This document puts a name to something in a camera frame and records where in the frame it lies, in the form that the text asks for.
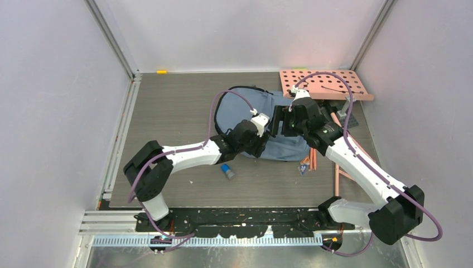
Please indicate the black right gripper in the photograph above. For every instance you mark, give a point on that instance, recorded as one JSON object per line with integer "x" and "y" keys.
{"x": 280, "y": 114}

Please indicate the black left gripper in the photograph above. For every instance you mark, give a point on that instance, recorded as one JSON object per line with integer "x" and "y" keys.
{"x": 259, "y": 145}

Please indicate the blue grey student backpack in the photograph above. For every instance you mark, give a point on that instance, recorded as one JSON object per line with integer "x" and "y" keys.
{"x": 231, "y": 109}

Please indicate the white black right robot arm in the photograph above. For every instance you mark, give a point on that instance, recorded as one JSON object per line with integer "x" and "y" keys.
{"x": 395, "y": 209}

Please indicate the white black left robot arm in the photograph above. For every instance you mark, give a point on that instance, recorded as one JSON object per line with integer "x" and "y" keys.
{"x": 150, "y": 168}

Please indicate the blue capped glue stick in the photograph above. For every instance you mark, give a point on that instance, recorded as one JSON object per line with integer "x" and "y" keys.
{"x": 227, "y": 171}

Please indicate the orange pencil left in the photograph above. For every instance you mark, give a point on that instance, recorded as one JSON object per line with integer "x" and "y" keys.
{"x": 311, "y": 159}

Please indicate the orange pencil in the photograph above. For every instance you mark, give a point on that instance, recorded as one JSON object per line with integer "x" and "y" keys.
{"x": 311, "y": 159}
{"x": 315, "y": 160}

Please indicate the orange pencil right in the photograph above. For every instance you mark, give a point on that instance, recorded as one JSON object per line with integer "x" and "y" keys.
{"x": 315, "y": 160}

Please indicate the pink perforated music stand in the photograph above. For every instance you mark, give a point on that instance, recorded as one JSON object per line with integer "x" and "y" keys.
{"x": 326, "y": 86}

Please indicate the orange triangular sticker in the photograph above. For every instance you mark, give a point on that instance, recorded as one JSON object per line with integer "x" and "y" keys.
{"x": 305, "y": 161}

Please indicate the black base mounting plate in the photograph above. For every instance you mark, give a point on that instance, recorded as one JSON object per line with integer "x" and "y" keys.
{"x": 292, "y": 222}

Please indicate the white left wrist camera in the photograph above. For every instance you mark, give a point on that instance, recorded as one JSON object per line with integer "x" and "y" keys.
{"x": 260, "y": 120}

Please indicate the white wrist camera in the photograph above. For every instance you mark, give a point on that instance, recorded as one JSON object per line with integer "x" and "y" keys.
{"x": 297, "y": 93}
{"x": 260, "y": 120}

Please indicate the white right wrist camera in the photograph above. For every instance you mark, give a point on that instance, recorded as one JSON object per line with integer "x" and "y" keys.
{"x": 297, "y": 93}

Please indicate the grey lego plate with post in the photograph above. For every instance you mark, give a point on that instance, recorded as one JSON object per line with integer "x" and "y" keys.
{"x": 347, "y": 111}

